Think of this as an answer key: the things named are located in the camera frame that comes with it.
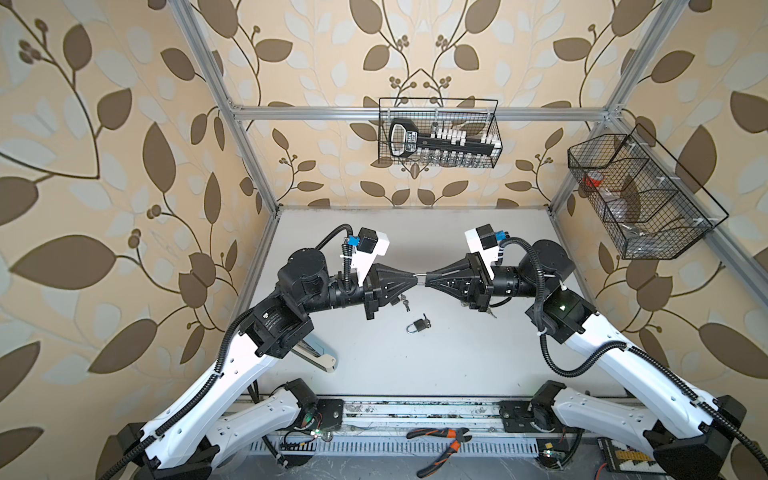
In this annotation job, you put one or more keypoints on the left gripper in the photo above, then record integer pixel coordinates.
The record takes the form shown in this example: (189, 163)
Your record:
(384, 278)

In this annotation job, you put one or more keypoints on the right wire basket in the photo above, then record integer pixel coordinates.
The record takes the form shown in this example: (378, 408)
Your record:
(652, 206)

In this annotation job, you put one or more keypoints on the red cap item in basket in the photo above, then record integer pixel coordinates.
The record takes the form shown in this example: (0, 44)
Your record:
(593, 179)

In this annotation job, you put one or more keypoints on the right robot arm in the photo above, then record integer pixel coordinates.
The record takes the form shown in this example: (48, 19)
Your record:
(685, 430)

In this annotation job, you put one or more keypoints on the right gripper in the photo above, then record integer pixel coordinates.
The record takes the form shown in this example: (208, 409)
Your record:
(473, 282)

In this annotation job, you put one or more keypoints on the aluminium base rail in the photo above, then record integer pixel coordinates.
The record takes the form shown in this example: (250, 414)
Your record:
(370, 426)

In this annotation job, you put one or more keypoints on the wire basket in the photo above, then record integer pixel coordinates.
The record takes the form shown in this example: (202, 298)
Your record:
(475, 116)
(652, 206)

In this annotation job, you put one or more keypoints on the back wire basket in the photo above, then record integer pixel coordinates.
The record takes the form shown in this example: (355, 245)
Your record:
(475, 116)

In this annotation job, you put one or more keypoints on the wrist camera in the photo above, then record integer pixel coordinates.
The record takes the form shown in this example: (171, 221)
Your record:
(365, 246)
(486, 241)

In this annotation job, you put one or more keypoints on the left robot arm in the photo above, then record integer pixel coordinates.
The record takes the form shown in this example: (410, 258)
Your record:
(193, 437)

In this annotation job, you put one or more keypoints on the black power board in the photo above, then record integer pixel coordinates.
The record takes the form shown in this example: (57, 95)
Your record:
(620, 458)

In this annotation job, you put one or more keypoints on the black padlock with keys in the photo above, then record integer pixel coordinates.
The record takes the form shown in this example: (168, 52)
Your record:
(405, 302)

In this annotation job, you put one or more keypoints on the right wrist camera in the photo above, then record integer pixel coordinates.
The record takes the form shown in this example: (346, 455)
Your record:
(486, 241)

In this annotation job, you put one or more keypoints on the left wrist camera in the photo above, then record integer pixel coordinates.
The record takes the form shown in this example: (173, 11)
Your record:
(365, 246)

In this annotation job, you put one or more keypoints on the black white tool in basket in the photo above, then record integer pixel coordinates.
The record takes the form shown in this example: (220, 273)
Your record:
(405, 139)

